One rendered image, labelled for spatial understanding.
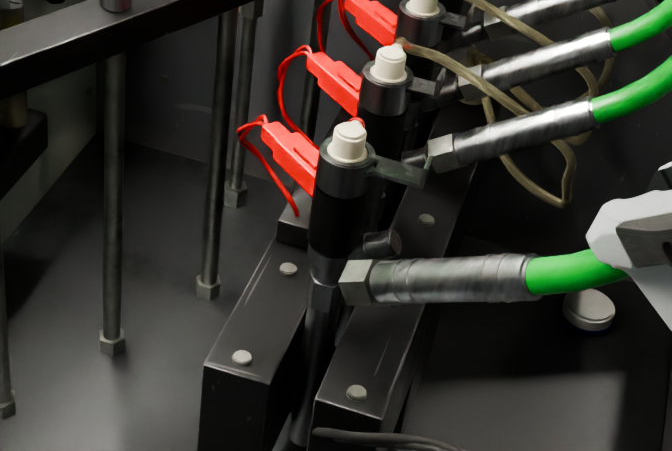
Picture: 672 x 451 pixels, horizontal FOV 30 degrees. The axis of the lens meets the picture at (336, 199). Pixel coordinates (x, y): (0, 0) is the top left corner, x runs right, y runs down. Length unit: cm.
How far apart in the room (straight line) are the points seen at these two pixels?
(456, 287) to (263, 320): 23
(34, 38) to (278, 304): 20
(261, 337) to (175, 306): 24
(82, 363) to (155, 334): 6
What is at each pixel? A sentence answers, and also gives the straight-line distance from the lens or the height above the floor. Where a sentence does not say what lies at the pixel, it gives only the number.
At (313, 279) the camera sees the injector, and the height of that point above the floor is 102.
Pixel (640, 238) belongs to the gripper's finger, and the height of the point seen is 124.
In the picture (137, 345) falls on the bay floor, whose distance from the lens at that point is 89.
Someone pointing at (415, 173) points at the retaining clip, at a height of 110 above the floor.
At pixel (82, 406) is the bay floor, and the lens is 85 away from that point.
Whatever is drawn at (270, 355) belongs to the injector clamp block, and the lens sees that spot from 68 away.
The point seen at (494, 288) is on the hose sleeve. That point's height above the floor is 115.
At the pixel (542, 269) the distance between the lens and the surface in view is 47.
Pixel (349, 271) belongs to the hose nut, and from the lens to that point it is 53.
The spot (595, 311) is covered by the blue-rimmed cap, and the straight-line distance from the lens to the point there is 96.
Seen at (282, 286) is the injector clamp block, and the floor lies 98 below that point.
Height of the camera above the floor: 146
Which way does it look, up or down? 37 degrees down
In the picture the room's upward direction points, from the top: 9 degrees clockwise
